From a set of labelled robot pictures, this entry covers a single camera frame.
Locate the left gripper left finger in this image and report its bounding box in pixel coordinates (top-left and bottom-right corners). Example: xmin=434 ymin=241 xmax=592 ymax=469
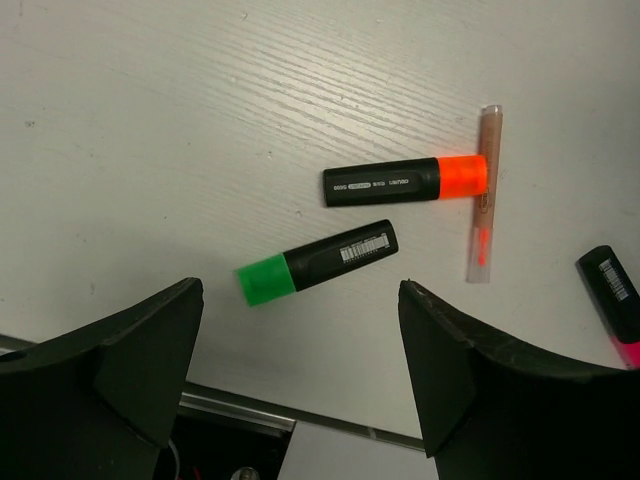
xmin=1 ymin=278 xmax=204 ymax=479

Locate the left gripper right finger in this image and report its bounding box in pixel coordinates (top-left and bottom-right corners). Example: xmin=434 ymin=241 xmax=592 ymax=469
xmin=398 ymin=280 xmax=639 ymax=479

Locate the orange refill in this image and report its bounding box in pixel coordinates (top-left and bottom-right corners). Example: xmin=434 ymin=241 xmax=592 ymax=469
xmin=466 ymin=104 xmax=504 ymax=284

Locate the pink highlighter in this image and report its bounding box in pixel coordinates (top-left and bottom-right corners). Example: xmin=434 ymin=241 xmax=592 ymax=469
xmin=576 ymin=245 xmax=639 ymax=369

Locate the green highlighter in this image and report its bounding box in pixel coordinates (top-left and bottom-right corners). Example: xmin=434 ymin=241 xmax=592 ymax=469
xmin=236 ymin=220 xmax=399 ymax=307

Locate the orange highlighter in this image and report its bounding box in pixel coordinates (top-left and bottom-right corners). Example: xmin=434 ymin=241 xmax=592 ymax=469
xmin=322 ymin=155 xmax=488 ymax=207

